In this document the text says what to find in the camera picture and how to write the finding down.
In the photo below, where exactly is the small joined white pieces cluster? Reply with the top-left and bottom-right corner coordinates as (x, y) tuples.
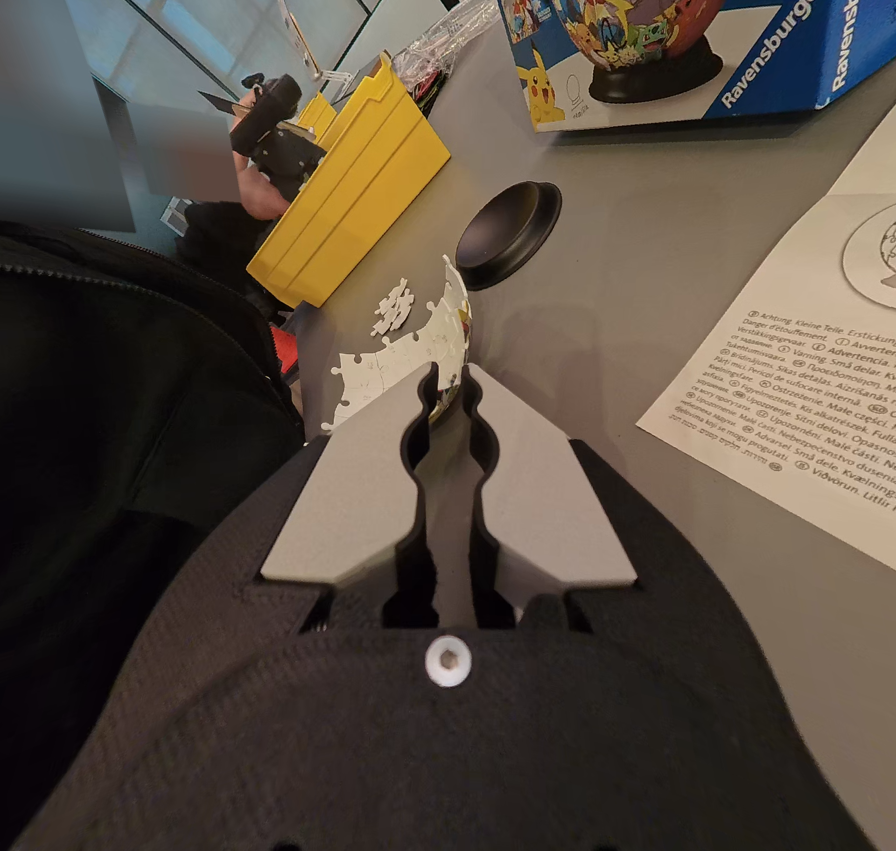
(371, 277), (415, 337)

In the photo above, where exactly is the blue puzzle box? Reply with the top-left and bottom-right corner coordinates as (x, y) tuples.
(483, 0), (896, 134)

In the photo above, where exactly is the black round ball stand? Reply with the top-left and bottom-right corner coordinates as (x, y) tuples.
(455, 181), (563, 291)

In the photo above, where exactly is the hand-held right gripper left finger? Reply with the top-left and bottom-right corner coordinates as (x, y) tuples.
(259, 361), (441, 628)

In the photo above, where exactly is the person's black jacket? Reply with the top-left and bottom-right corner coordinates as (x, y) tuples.
(0, 217), (309, 851)

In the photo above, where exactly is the dark panel with wooden edge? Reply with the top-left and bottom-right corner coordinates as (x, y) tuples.
(198, 90), (319, 141)

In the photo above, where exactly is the clear plastic bag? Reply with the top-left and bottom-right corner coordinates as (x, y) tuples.
(392, 0), (501, 106)

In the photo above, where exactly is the partly built puzzle ball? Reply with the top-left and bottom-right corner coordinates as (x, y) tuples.
(322, 255), (474, 435)

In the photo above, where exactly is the yellow plastic bin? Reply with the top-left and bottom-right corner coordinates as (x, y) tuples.
(246, 52), (452, 309)
(297, 91), (338, 140)

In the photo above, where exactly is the white monitor on stand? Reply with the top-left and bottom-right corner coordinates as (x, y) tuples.
(269, 0), (358, 85)

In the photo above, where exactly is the white instruction sheet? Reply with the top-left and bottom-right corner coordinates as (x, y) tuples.
(637, 105), (896, 572)

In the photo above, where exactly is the dark cabinet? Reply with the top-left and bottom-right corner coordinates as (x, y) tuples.
(91, 74), (141, 232)

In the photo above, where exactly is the orange cloth with grey stripe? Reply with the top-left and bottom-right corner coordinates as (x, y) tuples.
(269, 326), (302, 376)

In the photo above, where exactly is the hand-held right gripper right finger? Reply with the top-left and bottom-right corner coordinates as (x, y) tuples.
(464, 364), (639, 629)

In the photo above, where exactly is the person's left hand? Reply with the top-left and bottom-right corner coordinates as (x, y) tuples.
(237, 158), (291, 221)

